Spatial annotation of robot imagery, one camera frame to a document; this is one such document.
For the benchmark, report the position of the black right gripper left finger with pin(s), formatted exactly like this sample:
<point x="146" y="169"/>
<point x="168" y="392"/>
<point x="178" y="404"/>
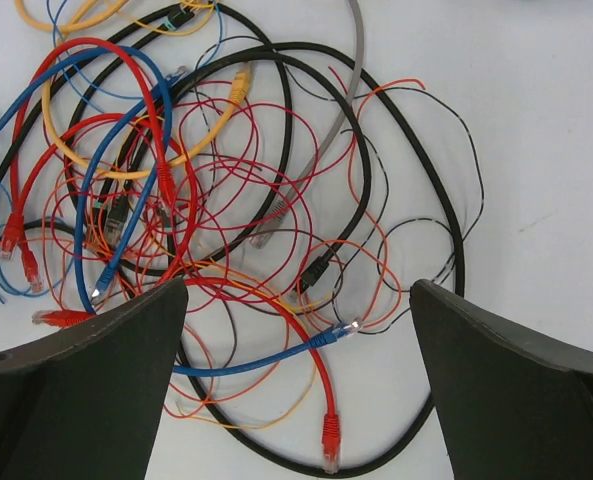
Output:
<point x="86" y="402"/>

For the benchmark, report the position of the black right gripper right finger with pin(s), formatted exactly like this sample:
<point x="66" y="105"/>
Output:
<point x="512" y="402"/>

